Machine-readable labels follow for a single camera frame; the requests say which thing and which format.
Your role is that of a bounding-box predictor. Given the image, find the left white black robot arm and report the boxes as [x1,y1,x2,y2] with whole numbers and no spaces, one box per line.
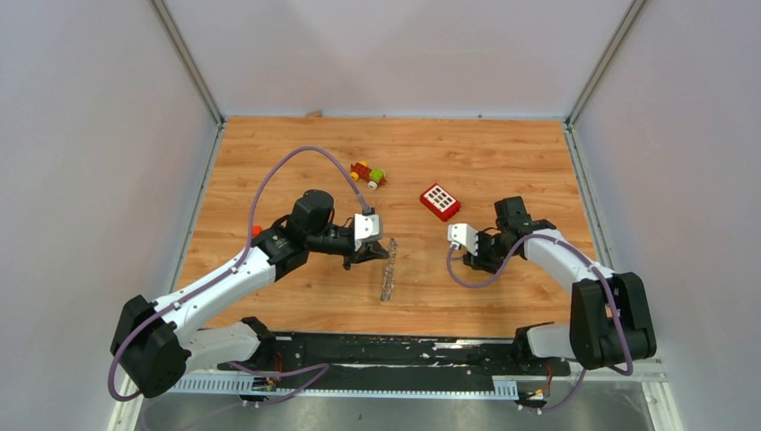
[109,189,389,399]

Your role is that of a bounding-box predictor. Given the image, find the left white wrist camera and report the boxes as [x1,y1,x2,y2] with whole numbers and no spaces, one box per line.
[353,214,383,247]

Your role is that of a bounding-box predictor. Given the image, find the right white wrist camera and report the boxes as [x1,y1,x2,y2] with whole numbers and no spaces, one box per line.
[447,223,478,256]

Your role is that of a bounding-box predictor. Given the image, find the grey slotted cable duct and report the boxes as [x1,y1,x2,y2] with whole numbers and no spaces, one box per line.
[172,373,520,400]

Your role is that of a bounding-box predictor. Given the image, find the red white window brick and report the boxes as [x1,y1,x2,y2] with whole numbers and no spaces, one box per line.
[419,183,461,222]

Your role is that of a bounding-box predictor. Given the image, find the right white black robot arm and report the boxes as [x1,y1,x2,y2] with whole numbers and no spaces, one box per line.
[447,197,657,375]

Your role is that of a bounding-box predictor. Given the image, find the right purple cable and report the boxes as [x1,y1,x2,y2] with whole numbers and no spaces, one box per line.
[445,233,635,415]

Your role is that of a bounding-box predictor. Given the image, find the toy brick car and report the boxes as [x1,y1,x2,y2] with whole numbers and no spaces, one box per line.
[350,161,387,190]

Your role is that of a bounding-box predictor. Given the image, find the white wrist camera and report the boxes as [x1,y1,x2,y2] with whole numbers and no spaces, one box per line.
[353,214,383,247]
[447,223,478,256]

